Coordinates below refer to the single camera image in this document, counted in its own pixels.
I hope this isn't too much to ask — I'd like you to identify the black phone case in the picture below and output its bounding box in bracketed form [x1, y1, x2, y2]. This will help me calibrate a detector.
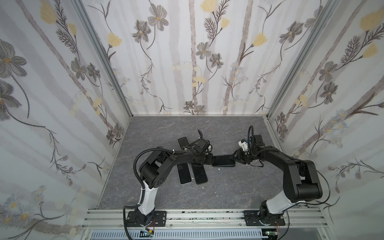
[191, 164, 209, 185]
[211, 155, 237, 168]

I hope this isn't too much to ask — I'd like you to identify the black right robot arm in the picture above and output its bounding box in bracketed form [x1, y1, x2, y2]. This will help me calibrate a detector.
[231, 126, 323, 227]

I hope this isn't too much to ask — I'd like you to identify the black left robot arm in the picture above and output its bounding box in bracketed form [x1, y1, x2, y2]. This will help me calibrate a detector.
[123, 130, 212, 227]

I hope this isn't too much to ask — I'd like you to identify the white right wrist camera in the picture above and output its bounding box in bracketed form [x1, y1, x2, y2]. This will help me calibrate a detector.
[238, 139, 249, 153]

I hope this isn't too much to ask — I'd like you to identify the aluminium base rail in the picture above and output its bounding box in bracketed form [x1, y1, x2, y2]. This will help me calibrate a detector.
[81, 190, 334, 240]

